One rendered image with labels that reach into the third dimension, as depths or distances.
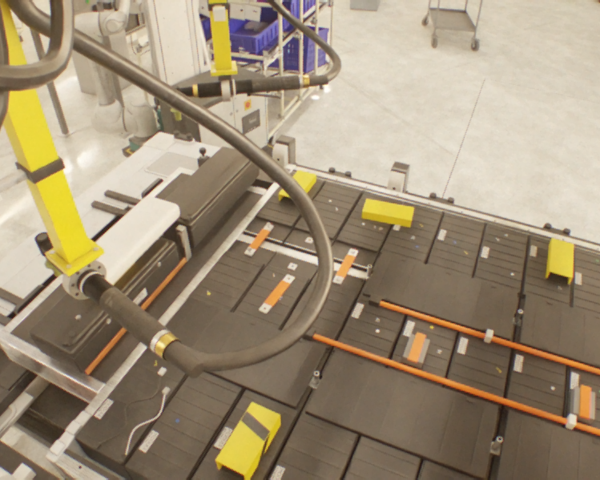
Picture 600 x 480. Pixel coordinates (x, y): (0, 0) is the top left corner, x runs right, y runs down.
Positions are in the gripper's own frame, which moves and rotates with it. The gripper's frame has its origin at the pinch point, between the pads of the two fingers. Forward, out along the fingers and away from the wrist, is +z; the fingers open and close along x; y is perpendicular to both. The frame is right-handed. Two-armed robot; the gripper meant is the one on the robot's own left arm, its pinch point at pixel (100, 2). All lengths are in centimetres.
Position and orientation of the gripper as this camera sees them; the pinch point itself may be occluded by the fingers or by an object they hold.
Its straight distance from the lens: 378.0
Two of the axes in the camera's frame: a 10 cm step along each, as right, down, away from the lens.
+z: -9.1, -2.7, 3.1
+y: 0.0, -7.5, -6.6
